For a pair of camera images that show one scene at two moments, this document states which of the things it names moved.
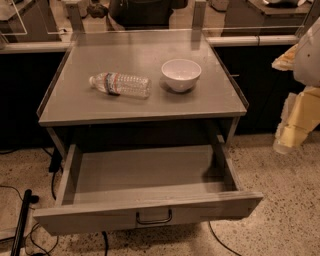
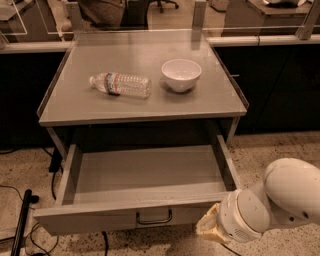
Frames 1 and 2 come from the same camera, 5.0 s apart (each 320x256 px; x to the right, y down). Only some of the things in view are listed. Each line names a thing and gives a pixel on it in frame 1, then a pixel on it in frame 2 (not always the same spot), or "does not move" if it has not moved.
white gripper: (308, 60) -> (233, 218)
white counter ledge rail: (211, 41) does not move
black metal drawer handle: (153, 221) does not move
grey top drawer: (110, 186) does not move
